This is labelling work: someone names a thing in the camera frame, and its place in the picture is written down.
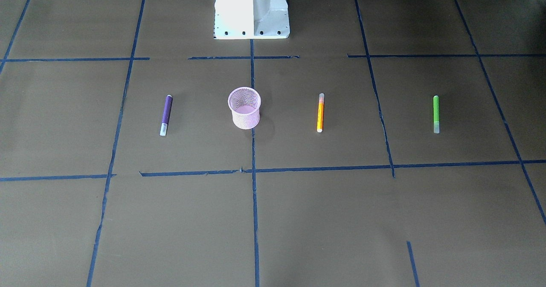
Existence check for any pink mesh pen holder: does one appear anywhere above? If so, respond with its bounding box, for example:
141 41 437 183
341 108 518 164
227 87 261 130

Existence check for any purple highlighter pen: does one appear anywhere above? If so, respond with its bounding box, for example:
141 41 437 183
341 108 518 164
159 94 173 136

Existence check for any green highlighter pen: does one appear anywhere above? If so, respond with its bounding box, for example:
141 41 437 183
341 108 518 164
433 95 440 134

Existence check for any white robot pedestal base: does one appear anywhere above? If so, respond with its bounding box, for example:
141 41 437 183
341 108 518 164
213 0 290 40

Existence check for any orange highlighter pen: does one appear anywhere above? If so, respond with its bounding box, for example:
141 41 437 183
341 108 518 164
316 93 325 133

